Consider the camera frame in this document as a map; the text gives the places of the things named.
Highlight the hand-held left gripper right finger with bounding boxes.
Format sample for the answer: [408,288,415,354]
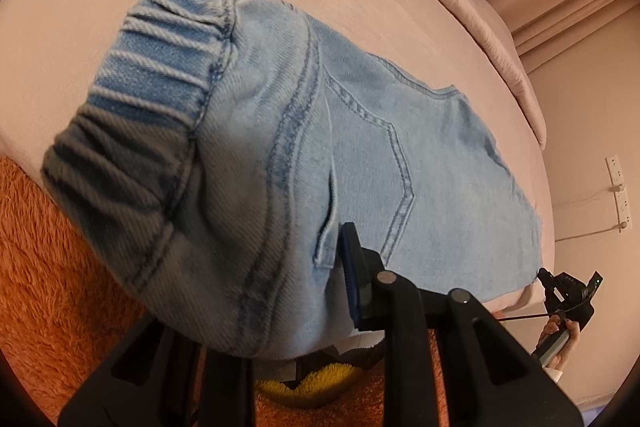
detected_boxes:
[339,222,584,427]

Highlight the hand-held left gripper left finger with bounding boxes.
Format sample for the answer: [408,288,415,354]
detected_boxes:
[57,314,256,427]

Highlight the light blue denim pants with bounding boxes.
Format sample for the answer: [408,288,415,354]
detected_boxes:
[40,0,545,360]

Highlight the person's right hand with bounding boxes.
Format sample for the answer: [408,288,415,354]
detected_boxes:
[537,314,582,371]

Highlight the yellow fluffy cloth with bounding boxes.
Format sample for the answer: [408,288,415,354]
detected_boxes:
[255,359,367,408]

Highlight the white power strip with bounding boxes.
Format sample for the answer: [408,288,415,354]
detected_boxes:
[605,154,625,188]
[615,189,632,234]

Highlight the orange fluffy blanket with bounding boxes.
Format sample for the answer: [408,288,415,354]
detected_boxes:
[0,154,451,427]

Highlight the pink curtain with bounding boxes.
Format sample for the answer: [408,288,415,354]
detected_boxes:
[484,0,640,72]

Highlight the white cable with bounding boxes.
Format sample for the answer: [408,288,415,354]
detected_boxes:
[552,188,619,210]
[556,221,626,244]

